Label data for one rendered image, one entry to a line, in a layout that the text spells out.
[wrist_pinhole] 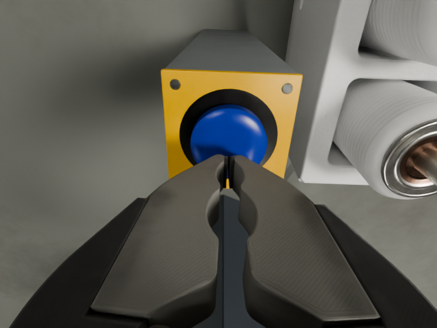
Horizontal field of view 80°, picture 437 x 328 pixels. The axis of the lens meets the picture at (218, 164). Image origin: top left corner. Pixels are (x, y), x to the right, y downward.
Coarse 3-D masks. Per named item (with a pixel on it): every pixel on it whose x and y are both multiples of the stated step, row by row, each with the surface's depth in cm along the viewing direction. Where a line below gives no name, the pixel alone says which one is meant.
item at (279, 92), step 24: (168, 72) 13; (192, 72) 13; (216, 72) 13; (240, 72) 13; (264, 72) 13; (168, 96) 13; (192, 96) 13; (216, 96) 13; (240, 96) 13; (264, 96) 13; (288, 96) 13; (168, 120) 14; (192, 120) 14; (264, 120) 14; (288, 120) 14; (168, 144) 15; (288, 144) 15; (168, 168) 16
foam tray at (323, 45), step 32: (320, 0) 27; (352, 0) 23; (320, 32) 27; (352, 32) 24; (288, 64) 39; (320, 64) 27; (352, 64) 25; (384, 64) 25; (416, 64) 25; (320, 96) 27; (320, 128) 29; (320, 160) 30
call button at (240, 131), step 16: (208, 112) 13; (224, 112) 13; (240, 112) 13; (208, 128) 13; (224, 128) 13; (240, 128) 13; (256, 128) 13; (192, 144) 14; (208, 144) 13; (224, 144) 13; (240, 144) 13; (256, 144) 13; (256, 160) 14
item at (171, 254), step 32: (224, 160) 11; (160, 192) 9; (192, 192) 9; (160, 224) 8; (192, 224) 8; (128, 256) 7; (160, 256) 7; (192, 256) 7; (128, 288) 6; (160, 288) 6; (192, 288) 6; (160, 320) 6; (192, 320) 7
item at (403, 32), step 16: (384, 0) 21; (400, 0) 20; (416, 0) 18; (432, 0) 17; (368, 16) 24; (384, 16) 22; (400, 16) 20; (416, 16) 18; (432, 16) 17; (368, 32) 25; (384, 32) 22; (400, 32) 20; (416, 32) 19; (432, 32) 18; (384, 48) 25; (400, 48) 22; (416, 48) 20; (432, 48) 18; (432, 64) 20
